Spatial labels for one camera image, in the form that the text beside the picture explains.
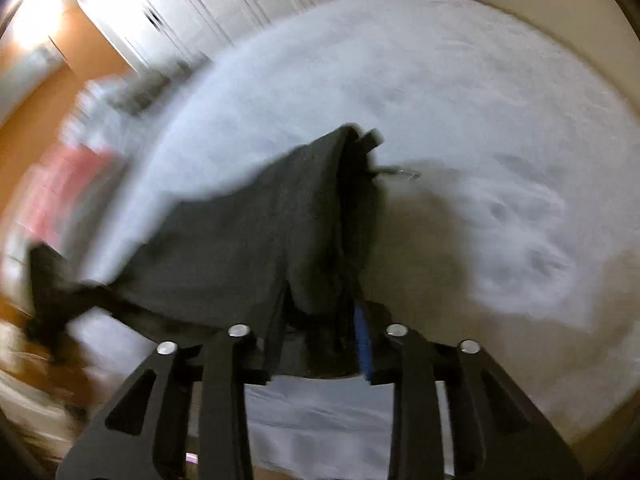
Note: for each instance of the butterfly print bed sheet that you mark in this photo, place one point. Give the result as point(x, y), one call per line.
point(450, 110)

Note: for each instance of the white wardrobe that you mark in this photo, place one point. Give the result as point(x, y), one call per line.
point(200, 0)

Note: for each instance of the light grey comforter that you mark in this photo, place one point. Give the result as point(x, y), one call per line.
point(100, 105)

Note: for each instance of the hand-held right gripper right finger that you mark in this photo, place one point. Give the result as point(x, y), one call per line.
point(361, 340)

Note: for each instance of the dark grey pants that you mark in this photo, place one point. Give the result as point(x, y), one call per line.
point(225, 240)

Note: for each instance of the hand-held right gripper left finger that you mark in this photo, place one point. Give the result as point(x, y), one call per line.
point(225, 360)

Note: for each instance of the pink blanket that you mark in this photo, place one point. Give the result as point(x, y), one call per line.
point(70, 185)

